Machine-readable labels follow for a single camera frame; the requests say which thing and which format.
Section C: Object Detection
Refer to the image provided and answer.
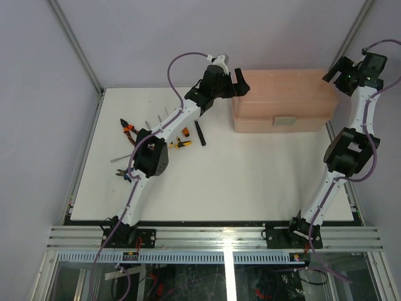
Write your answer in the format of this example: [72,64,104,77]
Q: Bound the pink plastic tool box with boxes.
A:
[232,69,338,133]

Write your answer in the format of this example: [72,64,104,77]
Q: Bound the claw hammer black handle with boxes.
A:
[194,120,206,146]

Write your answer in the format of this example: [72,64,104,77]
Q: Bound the orange black pliers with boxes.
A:
[120,119,138,146]

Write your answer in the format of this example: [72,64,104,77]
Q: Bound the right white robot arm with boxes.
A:
[285,51,387,248]

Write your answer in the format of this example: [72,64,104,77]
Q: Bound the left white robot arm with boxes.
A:
[102,63,250,248]

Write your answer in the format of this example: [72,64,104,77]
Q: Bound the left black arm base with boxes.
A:
[100,216,157,250]

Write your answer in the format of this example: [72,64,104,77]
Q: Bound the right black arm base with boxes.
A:
[261,217,323,250]

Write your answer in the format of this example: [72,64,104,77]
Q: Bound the long black orange screwdriver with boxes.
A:
[110,154,131,163]

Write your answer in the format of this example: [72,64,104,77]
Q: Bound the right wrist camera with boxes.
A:
[360,49,387,82]

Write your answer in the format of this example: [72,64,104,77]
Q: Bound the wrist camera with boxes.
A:
[360,49,387,82]
[207,53,229,68]

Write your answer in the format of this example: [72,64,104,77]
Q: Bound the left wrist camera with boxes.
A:
[207,53,229,68]

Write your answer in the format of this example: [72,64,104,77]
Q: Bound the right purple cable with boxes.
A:
[275,39,401,285]

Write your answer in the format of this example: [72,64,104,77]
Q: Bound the purple cable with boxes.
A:
[275,39,401,285]
[88,51,217,301]

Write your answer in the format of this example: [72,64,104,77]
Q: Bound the orange handled black screwdriver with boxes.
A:
[182,127,190,137]

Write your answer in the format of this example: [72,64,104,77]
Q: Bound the right aluminium frame post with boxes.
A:
[330,0,377,68]

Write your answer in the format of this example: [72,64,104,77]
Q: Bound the aluminium frame post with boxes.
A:
[46,0,104,95]
[330,0,377,68]

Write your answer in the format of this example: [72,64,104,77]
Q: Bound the blue handled cutting pliers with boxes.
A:
[115,169,132,183]

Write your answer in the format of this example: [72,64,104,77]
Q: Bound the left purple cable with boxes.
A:
[88,51,217,301]

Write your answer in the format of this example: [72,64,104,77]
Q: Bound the left aluminium frame post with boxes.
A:
[46,0,104,95]

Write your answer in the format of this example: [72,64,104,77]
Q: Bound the aluminium mounting rail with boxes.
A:
[46,226,383,252]

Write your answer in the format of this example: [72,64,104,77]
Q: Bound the slotted cable duct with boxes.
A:
[58,251,305,265]

